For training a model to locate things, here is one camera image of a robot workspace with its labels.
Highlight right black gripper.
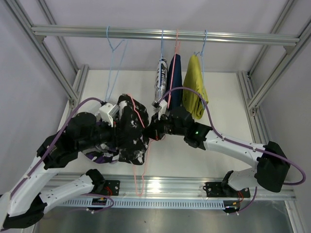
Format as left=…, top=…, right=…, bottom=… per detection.
left=142, top=112, right=186, bottom=141

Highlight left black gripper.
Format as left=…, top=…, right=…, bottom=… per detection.
left=76, top=116, right=132, bottom=152

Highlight purple camouflage trousers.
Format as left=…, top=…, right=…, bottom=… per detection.
left=82, top=144, right=119, bottom=164

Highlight black white patterned trousers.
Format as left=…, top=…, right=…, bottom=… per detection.
left=117, top=94, right=149, bottom=166

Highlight navy blue trousers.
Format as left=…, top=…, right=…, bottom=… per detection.
left=167, top=54, right=183, bottom=110

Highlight pink hanger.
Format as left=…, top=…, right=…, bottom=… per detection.
left=169, top=29, right=179, bottom=91
left=127, top=93, right=166, bottom=197

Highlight white black lettered trousers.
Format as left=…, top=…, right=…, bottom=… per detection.
left=155, top=57, right=168, bottom=102

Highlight light blue hanger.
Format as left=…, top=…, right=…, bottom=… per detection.
left=159, top=29, right=164, bottom=62
left=104, top=26, right=128, bottom=101
left=194, top=30, right=207, bottom=100

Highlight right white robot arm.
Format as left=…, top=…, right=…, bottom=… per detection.
left=143, top=107, right=290, bottom=196

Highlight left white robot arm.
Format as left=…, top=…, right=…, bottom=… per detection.
left=0, top=113, right=115, bottom=231

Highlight yellow green trousers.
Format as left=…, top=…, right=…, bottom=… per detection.
left=182, top=55, right=208, bottom=119

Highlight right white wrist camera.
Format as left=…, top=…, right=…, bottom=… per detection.
left=152, top=100, right=168, bottom=120

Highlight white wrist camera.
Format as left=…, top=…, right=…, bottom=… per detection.
left=152, top=100, right=168, bottom=120
left=99, top=102, right=120, bottom=128

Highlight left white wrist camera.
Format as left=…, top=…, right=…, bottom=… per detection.
left=99, top=102, right=120, bottom=128

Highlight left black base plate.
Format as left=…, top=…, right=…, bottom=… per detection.
left=100, top=180, right=121, bottom=197

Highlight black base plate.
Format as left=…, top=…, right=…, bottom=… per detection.
left=100, top=180, right=121, bottom=197
left=203, top=182, right=251, bottom=198

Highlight aluminium front rail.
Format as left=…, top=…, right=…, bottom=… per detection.
left=43, top=173, right=296, bottom=201

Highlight grey slotted cable duct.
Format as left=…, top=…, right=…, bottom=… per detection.
left=59, top=197, right=225, bottom=210

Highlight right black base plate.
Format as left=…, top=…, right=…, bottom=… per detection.
left=203, top=182, right=251, bottom=198

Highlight aluminium hanging rail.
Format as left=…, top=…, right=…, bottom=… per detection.
left=31, top=25, right=300, bottom=47

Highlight aluminium frame posts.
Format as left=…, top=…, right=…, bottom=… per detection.
left=0, top=0, right=311, bottom=180

